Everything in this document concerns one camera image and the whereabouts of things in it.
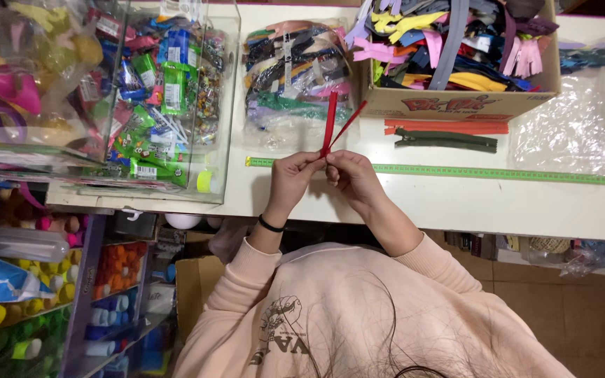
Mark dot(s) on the person's left hand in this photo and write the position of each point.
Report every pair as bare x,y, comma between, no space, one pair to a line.
284,181

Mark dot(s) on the person's right hand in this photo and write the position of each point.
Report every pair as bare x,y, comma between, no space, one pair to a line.
357,178

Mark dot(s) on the person's right fingers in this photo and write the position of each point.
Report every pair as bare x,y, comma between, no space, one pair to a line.
340,162

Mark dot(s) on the person's left fingers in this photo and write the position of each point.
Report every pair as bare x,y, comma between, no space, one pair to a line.
307,160

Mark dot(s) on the red zipper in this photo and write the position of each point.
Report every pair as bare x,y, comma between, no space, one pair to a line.
329,123

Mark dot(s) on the black wristband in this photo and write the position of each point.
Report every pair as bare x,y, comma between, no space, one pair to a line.
270,226

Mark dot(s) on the clear bag of zippers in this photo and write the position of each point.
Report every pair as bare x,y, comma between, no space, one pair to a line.
294,73

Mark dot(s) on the neon yellow tape roll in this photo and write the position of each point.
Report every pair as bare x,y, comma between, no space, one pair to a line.
205,181

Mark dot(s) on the dark green zipper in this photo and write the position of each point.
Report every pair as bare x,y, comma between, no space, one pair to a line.
447,141

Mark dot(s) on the orange zipper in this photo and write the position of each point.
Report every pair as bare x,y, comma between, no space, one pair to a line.
447,127

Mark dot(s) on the green measuring tape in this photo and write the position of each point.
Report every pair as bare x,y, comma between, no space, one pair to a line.
491,174

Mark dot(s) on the clear case of candy packets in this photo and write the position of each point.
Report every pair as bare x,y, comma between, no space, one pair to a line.
166,99

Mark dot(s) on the pink sweatshirt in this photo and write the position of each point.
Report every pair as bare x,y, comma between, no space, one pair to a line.
344,320

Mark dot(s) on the cardboard box of mixed zippers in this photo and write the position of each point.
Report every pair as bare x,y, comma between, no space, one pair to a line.
460,57

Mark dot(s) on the brown cardboard box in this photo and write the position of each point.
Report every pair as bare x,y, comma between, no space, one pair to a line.
195,288

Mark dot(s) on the shelf of assorted goods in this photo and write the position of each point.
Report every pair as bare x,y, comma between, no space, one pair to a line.
544,252

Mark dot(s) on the large clear plastic bag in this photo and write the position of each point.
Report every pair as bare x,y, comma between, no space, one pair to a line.
575,115

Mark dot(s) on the clear case of colourful toys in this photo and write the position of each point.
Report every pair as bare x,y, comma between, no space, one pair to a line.
29,78

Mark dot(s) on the clear plastic tube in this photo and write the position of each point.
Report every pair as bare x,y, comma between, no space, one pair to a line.
19,242

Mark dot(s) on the rack of thread spools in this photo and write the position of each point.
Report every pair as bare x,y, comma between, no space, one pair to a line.
45,309

